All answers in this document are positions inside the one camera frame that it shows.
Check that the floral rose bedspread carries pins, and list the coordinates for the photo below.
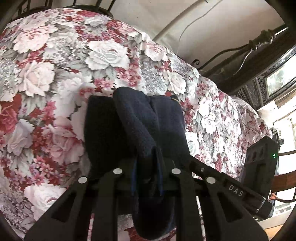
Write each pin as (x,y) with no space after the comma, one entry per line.
(52,61)

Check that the navy blue school cardigan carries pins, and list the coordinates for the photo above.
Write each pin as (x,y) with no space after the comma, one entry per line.
(148,134)

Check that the black metal rack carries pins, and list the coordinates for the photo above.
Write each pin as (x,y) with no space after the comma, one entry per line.
(25,8)

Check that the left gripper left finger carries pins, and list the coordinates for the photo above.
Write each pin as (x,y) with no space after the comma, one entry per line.
(92,199)

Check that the dark carved wooden cabinet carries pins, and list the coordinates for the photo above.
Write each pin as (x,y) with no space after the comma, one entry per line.
(275,83)

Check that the white fan stand pole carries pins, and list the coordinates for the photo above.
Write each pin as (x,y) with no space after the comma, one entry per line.
(177,19)

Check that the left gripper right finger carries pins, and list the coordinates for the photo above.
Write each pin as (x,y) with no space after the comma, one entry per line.
(200,210)

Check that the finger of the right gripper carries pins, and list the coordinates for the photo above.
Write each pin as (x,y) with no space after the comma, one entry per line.
(207,173)

